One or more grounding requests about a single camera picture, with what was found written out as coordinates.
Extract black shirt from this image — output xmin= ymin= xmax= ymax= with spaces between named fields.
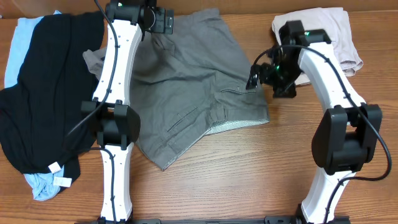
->
xmin=1 ymin=12 xmax=104 ymax=180

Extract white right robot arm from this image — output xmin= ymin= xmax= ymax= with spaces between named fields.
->
xmin=246 ymin=21 xmax=386 ymax=223

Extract folded beige shorts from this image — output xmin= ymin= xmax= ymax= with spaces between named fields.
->
xmin=272 ymin=7 xmax=363 ymax=77

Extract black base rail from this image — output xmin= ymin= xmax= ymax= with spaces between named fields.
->
xmin=74 ymin=215 xmax=352 ymax=224

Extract grey shorts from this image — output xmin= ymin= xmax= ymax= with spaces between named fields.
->
xmin=83 ymin=9 xmax=269 ymax=169

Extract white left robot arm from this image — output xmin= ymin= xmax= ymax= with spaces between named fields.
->
xmin=81 ymin=1 xmax=174 ymax=223

